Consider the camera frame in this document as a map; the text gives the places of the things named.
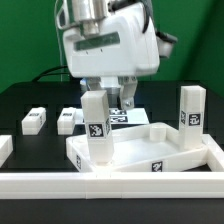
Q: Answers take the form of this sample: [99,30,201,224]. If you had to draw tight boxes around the fiducial marker sheet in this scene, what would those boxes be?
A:
[75,108,149,125]

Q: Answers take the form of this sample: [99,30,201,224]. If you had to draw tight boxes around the white front fence rail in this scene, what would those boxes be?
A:
[0,172,224,199]

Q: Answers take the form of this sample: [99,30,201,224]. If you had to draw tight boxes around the white right fence piece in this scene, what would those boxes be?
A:
[202,134,224,172]

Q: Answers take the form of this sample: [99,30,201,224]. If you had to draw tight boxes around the white desk top tray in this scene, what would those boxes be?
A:
[66,123,207,174]

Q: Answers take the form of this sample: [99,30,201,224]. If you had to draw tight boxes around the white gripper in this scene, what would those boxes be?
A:
[62,1,160,110]

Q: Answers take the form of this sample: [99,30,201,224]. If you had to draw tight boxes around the white left fence piece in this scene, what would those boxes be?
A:
[0,135,13,167]

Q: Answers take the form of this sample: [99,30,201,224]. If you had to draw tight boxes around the black cable hose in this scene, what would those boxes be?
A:
[31,65,71,83]

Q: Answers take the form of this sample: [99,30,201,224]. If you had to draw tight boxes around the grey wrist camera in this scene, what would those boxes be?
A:
[156,31,178,58]

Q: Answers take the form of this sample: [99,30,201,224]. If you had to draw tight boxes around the white fence piece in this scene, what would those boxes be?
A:
[0,135,13,167]
[202,134,224,172]

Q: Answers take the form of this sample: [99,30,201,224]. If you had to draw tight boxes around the braided grey camera cable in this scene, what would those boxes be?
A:
[141,0,159,38]

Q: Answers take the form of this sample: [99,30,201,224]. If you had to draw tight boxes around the grey thin cable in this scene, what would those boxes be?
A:
[54,0,65,82]

